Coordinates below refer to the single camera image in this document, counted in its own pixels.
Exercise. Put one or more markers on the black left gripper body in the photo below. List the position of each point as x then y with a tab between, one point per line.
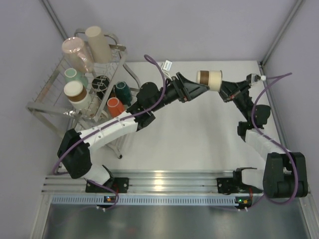
175	85

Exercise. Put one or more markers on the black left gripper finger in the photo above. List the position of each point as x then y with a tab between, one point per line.
193	90
183	81

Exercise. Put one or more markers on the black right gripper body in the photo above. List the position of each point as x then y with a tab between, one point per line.
242	100

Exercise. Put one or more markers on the dark teal cup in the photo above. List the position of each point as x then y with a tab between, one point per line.
123	93

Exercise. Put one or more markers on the orange mug white inside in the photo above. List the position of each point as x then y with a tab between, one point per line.
115	107

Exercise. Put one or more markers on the dark brown mug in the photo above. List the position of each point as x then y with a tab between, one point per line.
100	85

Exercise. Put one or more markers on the tall beige cup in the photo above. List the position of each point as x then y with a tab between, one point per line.
98	44

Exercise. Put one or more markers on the steel cup with cork base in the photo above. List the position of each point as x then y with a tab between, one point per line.
77	95

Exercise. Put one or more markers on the teal green mug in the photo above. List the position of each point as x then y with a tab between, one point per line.
72	74

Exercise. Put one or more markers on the iridescent pink mug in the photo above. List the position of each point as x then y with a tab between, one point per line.
76	52

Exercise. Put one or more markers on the steel cup with brown band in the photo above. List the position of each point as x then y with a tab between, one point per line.
212	79

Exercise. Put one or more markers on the floral mug green inside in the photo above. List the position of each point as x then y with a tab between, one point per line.
104	115

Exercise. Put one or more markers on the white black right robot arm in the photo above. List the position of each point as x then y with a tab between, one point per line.
285	172

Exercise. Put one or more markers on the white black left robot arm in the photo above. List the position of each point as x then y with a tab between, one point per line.
76	147

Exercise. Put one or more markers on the stainless steel dish rack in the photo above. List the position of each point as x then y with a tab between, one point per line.
52	102

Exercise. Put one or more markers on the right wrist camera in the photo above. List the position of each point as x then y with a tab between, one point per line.
253	79

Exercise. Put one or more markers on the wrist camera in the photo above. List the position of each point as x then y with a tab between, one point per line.
165	67
253	79

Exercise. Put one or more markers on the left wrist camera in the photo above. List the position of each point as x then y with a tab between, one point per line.
165	67

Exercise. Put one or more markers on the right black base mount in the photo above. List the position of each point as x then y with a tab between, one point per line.
233	184

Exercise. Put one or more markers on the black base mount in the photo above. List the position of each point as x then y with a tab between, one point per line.
233	184
109	184

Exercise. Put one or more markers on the aluminium mounting rail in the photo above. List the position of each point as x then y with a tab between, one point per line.
146	182

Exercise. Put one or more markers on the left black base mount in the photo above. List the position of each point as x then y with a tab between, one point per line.
109	184

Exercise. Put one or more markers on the perforated cable duct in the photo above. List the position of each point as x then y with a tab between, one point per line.
148	200

